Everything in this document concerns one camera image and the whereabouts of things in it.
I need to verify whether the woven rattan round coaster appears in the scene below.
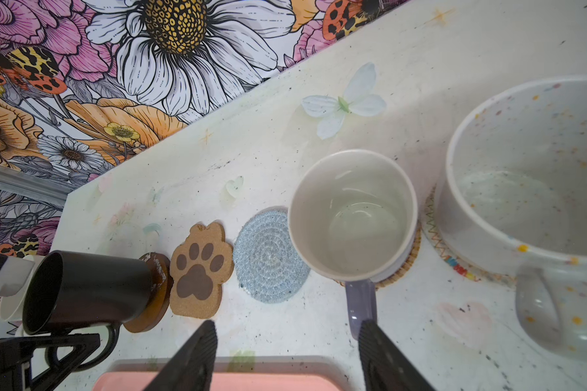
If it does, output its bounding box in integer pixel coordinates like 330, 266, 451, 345
334, 226, 422, 290

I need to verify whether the grey-blue woven round coaster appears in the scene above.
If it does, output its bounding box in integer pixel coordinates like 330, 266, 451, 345
233, 208, 310, 304

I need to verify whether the pink silicone tray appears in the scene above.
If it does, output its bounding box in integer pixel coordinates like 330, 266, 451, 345
92, 353, 351, 390

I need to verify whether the purple mug white inside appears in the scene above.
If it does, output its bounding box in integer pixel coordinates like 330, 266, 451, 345
288, 149, 418, 338

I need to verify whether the dark wooden scratched coaster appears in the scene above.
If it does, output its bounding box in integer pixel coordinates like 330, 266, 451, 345
124, 253, 173, 333

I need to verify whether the black mug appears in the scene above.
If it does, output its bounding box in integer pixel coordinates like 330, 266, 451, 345
22, 250, 153, 371

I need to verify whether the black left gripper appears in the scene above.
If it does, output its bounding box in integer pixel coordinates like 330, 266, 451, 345
0, 333, 102, 391

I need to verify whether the white speckled mug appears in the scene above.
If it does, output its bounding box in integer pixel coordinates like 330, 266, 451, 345
434, 75, 587, 361
0, 255, 44, 324

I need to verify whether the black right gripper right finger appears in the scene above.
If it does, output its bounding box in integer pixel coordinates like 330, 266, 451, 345
358, 320, 435, 391

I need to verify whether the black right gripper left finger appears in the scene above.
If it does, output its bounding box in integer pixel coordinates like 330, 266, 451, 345
144, 320, 218, 391

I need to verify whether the multicolour zigzag round coaster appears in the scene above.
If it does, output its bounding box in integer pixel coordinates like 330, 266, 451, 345
420, 187, 517, 288

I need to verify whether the cork paw print coaster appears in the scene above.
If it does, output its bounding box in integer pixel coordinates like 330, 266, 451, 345
170, 222, 234, 319

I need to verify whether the aluminium left corner post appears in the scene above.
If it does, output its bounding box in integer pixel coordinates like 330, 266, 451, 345
0, 166, 72, 207

